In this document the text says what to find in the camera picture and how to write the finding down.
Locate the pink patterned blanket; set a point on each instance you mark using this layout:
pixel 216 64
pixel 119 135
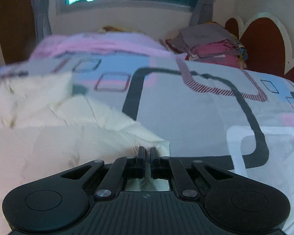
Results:
pixel 107 44

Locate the maroon folded garments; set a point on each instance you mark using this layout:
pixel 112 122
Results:
pixel 215 52

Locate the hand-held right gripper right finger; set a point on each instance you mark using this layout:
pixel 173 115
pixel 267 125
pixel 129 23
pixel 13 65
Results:
pixel 152 157

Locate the patterned bed sheet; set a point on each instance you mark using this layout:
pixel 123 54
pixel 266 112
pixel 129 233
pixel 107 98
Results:
pixel 186 117

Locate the colourful patterned cloth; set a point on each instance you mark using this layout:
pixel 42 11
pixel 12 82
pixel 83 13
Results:
pixel 242 50

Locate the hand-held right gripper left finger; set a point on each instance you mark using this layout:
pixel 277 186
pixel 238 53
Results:
pixel 141 157

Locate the grey curtain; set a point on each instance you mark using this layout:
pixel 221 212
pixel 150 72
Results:
pixel 202 7
pixel 40 9

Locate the white quilted duvet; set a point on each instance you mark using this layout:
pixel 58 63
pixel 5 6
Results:
pixel 88 127

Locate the brown wooden door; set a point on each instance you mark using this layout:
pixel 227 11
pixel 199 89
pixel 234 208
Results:
pixel 14 22

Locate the grey folded garment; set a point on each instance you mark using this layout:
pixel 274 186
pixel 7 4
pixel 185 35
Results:
pixel 201 35

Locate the red and white headboard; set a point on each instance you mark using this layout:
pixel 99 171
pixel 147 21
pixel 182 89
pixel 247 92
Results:
pixel 262 39

